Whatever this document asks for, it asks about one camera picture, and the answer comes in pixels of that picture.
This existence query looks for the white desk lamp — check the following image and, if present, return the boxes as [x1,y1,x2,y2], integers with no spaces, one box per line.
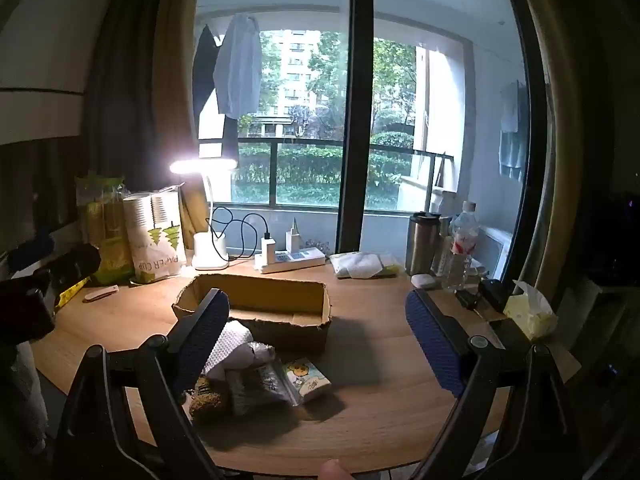
[169,157,238,271]

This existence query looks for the white power strip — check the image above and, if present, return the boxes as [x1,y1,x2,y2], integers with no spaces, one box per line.
[254,247,327,275]

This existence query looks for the brown plush toy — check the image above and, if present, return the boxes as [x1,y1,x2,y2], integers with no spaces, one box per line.
[189,375,233,421]

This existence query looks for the white folded cloth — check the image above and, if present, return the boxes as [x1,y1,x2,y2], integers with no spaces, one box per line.
[330,251,401,281]

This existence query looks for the beige curtain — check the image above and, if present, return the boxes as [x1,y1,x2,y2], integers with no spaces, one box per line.
[152,0,206,256]

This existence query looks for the person's left forearm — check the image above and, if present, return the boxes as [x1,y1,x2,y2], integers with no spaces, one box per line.
[0,342,48,453]

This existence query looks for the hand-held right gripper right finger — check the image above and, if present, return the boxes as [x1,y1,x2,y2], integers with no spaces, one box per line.
[405,287,586,480]

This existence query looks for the green paper cup package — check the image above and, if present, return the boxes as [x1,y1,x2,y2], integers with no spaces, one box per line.
[75,172,136,286]

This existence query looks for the white paper cup package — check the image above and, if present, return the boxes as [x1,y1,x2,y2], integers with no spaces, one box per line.
[122,185,188,283]

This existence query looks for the small black device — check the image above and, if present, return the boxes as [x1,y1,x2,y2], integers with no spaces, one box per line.
[455,278,512,313]

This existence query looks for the black window frame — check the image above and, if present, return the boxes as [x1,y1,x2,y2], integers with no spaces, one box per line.
[336,0,376,256]

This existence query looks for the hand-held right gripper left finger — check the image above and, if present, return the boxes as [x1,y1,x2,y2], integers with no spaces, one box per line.
[52,287,231,480]

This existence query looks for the cardboard box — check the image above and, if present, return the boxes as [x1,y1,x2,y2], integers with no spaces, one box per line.
[171,273,333,353]

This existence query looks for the black charging cable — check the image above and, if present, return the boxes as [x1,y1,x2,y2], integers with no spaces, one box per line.
[206,206,272,261]

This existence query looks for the yellow tissue pack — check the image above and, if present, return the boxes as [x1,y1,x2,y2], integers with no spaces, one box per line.
[502,280,558,341]

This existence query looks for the steel thermos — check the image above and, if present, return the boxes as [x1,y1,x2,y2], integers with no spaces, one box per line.
[405,211,443,277]

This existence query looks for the hanging pale towels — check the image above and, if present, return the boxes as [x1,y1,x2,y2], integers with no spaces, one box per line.
[499,80,530,181]

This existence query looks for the grey curtain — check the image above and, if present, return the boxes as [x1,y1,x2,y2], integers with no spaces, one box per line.
[80,0,173,201]

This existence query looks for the beige folding knife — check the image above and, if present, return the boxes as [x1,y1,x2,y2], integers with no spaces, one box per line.
[82,285,121,303]

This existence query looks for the hanging dark garment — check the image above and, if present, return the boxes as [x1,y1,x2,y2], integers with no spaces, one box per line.
[192,24,238,161]

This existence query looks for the black balcony railing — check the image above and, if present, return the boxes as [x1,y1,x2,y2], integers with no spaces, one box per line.
[237,137,456,211]

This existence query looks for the yellow packet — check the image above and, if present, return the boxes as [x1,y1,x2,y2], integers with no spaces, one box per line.
[54,277,93,308]

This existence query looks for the clear water bottle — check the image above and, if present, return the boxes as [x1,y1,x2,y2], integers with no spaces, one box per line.
[442,201,480,292]

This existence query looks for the white textured cloth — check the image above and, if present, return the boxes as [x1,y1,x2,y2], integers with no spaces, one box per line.
[202,321,278,381]

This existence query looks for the white plug adapter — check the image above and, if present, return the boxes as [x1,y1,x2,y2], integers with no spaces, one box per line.
[285,217,302,256]

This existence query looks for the duck print tissue packet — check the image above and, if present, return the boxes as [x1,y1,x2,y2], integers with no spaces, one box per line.
[282,357,332,403]

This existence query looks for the person's right hand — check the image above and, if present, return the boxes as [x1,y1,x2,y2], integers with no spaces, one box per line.
[320,459,353,480]

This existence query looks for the clear plastic bag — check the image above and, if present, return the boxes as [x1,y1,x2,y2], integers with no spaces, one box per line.
[227,342,301,416]

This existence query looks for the hanging light blue shirt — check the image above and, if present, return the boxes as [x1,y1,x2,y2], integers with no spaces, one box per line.
[213,14,263,121]

